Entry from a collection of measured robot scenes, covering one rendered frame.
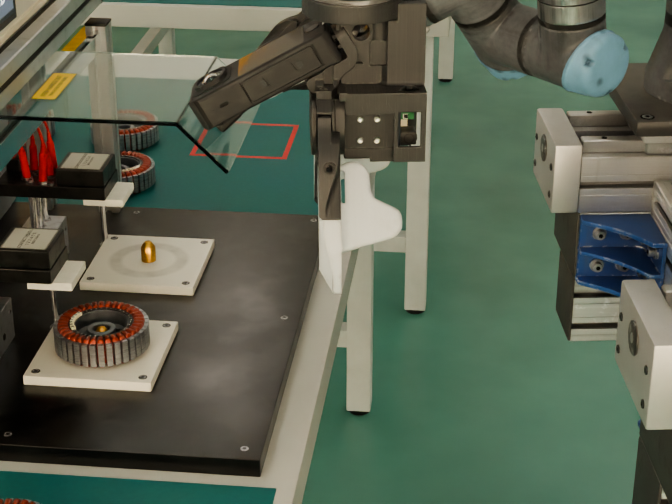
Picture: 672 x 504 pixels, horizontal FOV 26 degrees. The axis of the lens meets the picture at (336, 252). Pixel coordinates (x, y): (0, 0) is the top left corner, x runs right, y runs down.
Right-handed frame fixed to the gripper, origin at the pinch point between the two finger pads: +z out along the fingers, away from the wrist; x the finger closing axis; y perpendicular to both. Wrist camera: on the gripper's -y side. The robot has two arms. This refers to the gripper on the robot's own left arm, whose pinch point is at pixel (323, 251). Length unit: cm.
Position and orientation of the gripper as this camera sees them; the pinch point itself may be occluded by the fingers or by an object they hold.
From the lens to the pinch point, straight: 110.2
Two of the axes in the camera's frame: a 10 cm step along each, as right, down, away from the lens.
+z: 0.0, 9.0, 4.3
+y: 10.0, -0.2, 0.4
